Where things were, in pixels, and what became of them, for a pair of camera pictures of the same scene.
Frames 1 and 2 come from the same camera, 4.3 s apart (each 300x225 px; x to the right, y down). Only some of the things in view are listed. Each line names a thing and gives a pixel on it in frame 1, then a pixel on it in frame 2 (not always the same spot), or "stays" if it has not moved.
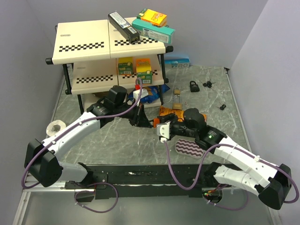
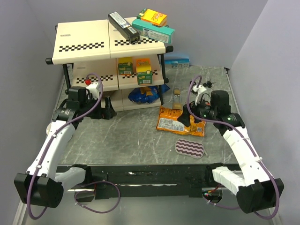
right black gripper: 171,117 -> 184,117
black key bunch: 208,84 stays
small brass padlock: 176,92 stays
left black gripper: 139,118 -> 107,113
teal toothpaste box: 164,34 stays
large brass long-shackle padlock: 177,106 stays
